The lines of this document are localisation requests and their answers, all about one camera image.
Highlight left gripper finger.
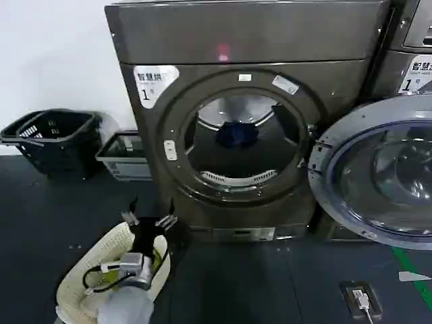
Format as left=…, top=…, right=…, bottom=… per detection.
left=119, top=195, right=140, bottom=228
left=155, top=199, right=179, bottom=231

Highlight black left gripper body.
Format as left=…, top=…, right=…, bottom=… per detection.
left=132, top=217, right=167, bottom=254

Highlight grey plastic crate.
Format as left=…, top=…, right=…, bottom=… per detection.
left=94, top=132, right=153, bottom=182

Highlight white perforated laundry basket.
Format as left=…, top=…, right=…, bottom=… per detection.
left=55, top=221, right=171, bottom=324

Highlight black plastic basket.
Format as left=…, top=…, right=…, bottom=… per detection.
left=0, top=108, right=103, bottom=180

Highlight dark blue garment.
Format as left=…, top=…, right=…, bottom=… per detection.
left=215, top=120, right=260, bottom=149

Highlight white number label sticker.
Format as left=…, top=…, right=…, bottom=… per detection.
left=133, top=64, right=180, bottom=110
left=399, top=55, right=432, bottom=96

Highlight grey dryer with open drum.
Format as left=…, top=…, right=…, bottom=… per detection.
left=104, top=0, right=394, bottom=244

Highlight floor power socket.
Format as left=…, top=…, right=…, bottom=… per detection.
left=338, top=279, right=385, bottom=322

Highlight round glass dryer door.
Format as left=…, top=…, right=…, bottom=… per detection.
left=307, top=95, right=432, bottom=251

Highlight green floor tape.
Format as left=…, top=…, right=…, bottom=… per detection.
left=391, top=246, right=432, bottom=305

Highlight white floor arrow sticker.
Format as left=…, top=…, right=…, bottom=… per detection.
left=398, top=270, right=432, bottom=283

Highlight grey neighbouring dryer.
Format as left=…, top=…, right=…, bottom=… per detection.
left=316, top=0, right=432, bottom=242

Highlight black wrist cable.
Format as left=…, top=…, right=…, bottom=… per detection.
left=82, top=264, right=123, bottom=295

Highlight white plug with cable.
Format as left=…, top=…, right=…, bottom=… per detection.
left=350, top=288, right=376, bottom=324

